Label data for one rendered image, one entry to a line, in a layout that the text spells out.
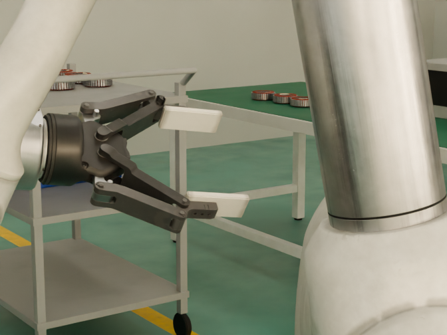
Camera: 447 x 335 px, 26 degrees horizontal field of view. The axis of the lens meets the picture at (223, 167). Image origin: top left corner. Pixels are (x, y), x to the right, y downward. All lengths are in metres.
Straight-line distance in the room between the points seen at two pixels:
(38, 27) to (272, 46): 6.98
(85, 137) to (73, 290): 2.59
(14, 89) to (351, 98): 0.28
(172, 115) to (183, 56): 6.20
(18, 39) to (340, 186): 0.29
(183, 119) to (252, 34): 6.55
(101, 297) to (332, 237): 2.76
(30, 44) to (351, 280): 0.33
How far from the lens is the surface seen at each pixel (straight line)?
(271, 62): 7.79
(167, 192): 1.00
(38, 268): 3.25
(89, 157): 1.01
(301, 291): 1.03
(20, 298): 3.57
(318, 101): 0.79
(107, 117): 1.09
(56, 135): 0.99
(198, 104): 4.46
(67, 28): 0.84
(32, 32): 0.83
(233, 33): 7.55
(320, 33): 0.77
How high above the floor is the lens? 1.33
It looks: 11 degrees down
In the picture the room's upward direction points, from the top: straight up
